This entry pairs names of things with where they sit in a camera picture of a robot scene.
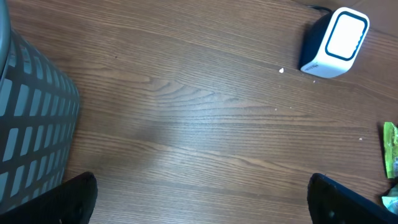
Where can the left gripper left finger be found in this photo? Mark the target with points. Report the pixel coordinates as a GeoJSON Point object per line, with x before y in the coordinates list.
{"type": "Point", "coordinates": [71, 202]}

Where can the grey plastic mesh basket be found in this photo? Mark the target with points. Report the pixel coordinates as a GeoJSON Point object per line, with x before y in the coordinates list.
{"type": "Point", "coordinates": [39, 110]}

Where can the white barcode scanner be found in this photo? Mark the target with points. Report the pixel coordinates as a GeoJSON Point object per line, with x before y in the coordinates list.
{"type": "Point", "coordinates": [331, 45]}

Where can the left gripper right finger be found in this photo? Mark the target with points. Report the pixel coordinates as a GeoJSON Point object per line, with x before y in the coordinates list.
{"type": "Point", "coordinates": [331, 202]}

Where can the green snack bag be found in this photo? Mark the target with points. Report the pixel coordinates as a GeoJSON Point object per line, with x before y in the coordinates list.
{"type": "Point", "coordinates": [390, 149]}

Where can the teal wipes packet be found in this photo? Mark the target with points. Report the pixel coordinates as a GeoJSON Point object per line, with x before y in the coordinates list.
{"type": "Point", "coordinates": [390, 201]}

